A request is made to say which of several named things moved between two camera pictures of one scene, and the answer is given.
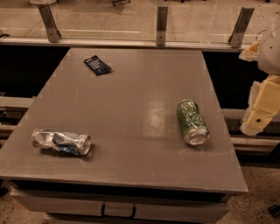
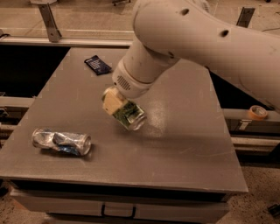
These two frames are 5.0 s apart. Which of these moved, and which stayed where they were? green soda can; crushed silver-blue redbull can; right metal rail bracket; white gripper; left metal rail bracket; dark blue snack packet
Moved: white gripper; green soda can
Stayed: dark blue snack packet; right metal rail bracket; crushed silver-blue redbull can; left metal rail bracket
